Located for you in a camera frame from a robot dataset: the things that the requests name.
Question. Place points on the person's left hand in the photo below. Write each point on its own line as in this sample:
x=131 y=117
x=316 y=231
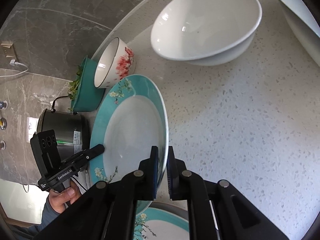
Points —
x=58 y=200

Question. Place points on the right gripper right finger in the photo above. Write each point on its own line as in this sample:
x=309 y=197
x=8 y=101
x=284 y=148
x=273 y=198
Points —
x=176 y=181

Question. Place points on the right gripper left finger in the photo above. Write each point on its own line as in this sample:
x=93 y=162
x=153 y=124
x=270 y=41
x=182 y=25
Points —
x=155 y=172

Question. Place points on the teal floral deep plate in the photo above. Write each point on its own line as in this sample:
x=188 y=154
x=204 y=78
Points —
x=131 y=120

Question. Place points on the red floral small bowl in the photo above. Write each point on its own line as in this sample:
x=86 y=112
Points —
x=116 y=63

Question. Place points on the stainless steel rice cooker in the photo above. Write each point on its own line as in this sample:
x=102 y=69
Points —
x=72 y=132

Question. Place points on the white medium bowl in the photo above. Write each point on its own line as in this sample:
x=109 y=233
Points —
x=205 y=32

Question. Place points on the teal basin with greens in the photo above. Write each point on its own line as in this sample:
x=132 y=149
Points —
x=84 y=96

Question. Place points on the grey-white gradient plate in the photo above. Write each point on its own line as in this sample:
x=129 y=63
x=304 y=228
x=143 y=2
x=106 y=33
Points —
x=171 y=209

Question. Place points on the large white bowl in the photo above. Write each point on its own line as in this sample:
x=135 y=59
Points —
x=303 y=24

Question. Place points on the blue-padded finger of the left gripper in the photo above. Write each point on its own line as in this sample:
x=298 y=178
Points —
x=82 y=157

